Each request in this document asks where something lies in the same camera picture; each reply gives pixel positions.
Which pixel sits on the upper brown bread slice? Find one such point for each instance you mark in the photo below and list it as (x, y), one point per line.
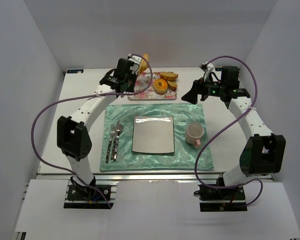
(168, 76)

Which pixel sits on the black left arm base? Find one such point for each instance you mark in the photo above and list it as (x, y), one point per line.
(83, 197)

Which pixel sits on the lower brown bread slice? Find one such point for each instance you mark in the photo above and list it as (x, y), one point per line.
(172, 85)

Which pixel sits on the square white plate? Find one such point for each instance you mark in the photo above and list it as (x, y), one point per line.
(153, 135)

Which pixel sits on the green satin placemat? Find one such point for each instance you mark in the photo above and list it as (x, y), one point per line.
(182, 159)

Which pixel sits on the floral rectangular tray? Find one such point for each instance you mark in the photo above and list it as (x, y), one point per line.
(150, 94)

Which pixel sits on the blue label sticker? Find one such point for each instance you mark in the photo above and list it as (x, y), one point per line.
(74, 71)

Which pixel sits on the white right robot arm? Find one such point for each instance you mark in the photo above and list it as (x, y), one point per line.
(264, 151)

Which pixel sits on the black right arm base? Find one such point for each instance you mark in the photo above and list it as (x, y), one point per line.
(221, 200)

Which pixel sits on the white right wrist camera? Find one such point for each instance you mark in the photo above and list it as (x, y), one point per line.
(207, 68)

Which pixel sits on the spoon with patterned handle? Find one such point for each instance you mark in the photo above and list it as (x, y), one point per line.
(118, 130)

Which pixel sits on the brown bread slice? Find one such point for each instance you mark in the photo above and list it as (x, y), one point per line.
(168, 76)
(172, 85)

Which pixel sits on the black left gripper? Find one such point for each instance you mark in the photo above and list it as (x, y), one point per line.
(129, 85)

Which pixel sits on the pink mug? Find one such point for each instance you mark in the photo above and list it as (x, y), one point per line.
(194, 133)

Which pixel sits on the long yellow bread loaf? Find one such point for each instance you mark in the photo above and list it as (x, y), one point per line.
(143, 65)

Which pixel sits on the aluminium frame rail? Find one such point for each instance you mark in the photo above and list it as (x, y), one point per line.
(104, 179)

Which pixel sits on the orange ring donut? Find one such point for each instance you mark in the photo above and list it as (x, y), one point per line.
(160, 86)

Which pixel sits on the fork with patterned handle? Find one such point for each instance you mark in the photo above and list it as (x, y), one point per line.
(112, 133)

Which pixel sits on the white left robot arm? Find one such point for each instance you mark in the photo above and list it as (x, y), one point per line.
(73, 131)

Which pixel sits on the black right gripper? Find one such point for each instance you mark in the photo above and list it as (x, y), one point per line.
(198, 88)

